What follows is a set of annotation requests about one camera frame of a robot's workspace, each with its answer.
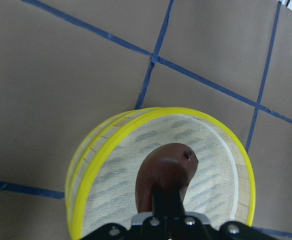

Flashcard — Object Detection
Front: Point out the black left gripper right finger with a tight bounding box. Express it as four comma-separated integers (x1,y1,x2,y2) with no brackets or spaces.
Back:
168,188,185,218

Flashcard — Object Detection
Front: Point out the yellow rimmed bamboo steamer tier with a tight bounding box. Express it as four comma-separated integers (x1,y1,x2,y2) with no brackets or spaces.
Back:
65,107,159,228

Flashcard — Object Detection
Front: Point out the brown steamed bun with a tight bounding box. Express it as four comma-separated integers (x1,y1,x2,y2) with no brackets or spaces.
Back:
135,143,199,213

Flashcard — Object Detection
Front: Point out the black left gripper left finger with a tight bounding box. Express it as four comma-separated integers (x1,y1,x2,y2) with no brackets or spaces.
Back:
151,185,169,218

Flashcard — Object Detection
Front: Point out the white mesh upper liner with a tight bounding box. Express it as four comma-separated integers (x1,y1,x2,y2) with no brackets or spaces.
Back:
81,114,238,236

